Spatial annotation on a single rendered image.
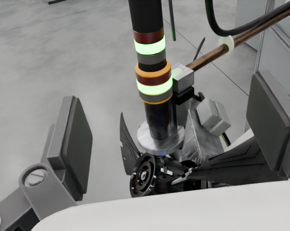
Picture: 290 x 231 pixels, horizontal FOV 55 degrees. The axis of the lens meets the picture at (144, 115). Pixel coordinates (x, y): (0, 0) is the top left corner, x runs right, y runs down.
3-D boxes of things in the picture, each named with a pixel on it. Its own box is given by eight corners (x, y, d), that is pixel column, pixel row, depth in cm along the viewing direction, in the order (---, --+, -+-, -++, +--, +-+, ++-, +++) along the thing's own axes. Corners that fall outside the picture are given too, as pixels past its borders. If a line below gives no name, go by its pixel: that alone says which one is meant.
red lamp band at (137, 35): (151, 26, 32) (150, 16, 32) (170, 35, 30) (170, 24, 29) (128, 37, 31) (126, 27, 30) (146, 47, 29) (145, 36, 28)
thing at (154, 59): (153, 46, 34) (152, 37, 33) (172, 56, 32) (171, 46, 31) (131, 58, 33) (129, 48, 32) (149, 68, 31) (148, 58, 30)
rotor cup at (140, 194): (189, 150, 72) (148, 133, 67) (214, 187, 60) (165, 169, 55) (161, 191, 76) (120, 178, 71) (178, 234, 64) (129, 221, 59)
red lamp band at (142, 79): (155, 62, 36) (155, 53, 35) (179, 74, 34) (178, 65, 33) (129, 76, 35) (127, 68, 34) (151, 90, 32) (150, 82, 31)
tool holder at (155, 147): (172, 109, 46) (168, 57, 39) (204, 130, 41) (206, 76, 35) (128, 137, 42) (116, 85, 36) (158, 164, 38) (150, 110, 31)
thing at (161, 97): (157, 78, 38) (156, 70, 37) (179, 91, 35) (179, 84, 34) (132, 92, 36) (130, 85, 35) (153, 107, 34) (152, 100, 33)
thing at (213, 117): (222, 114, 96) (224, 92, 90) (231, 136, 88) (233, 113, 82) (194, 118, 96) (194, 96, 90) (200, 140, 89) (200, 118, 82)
